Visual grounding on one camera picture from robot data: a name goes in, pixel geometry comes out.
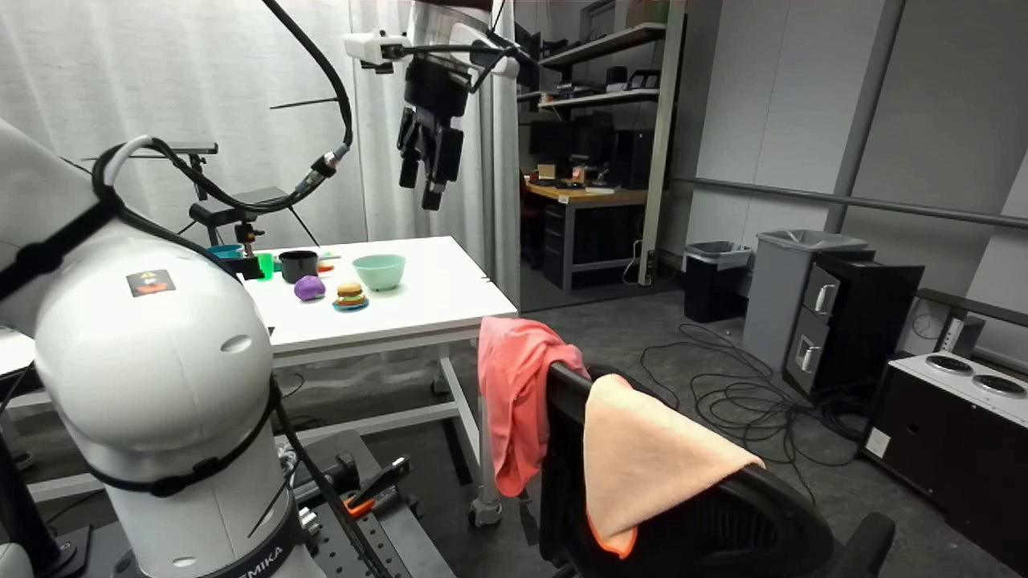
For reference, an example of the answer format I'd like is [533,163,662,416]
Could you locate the green toy cup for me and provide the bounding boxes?
[254,255,279,281]

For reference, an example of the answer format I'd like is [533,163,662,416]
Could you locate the black floor cables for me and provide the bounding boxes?
[635,324,861,477]

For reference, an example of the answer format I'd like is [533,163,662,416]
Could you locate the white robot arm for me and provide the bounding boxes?
[2,126,455,578]

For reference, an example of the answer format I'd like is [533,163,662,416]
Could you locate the peach pink sweatshirt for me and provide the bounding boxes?
[479,318,588,497]

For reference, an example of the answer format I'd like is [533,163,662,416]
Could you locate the wooden workbench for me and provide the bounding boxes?
[520,184,647,290]

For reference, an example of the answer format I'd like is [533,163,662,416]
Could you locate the black office chair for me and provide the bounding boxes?
[540,362,895,578]

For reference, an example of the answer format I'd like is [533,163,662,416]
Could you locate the purple toy ball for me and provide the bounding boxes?
[294,278,326,302]

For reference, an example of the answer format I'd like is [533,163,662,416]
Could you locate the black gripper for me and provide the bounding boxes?
[399,54,469,212]

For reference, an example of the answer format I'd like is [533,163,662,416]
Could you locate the mint green bowl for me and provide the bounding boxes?
[355,255,406,294]

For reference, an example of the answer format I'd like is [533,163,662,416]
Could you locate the black cup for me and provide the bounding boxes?
[279,250,317,283]

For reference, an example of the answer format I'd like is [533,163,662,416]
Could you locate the white table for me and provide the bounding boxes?
[0,234,520,529]

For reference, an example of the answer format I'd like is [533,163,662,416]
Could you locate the light peach cloth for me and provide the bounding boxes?
[582,372,762,559]

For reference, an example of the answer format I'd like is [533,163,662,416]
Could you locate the black small bin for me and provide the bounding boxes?
[680,242,751,320]

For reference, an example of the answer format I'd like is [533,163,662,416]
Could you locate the metal shelf unit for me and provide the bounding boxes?
[520,0,692,283]

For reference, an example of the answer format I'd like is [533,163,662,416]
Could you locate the orange handled clamp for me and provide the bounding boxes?
[326,456,411,522]

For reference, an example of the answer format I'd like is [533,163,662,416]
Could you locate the toy stove cabinet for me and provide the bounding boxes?
[863,355,1028,576]

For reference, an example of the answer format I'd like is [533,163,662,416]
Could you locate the toy burger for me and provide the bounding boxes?
[333,283,371,313]

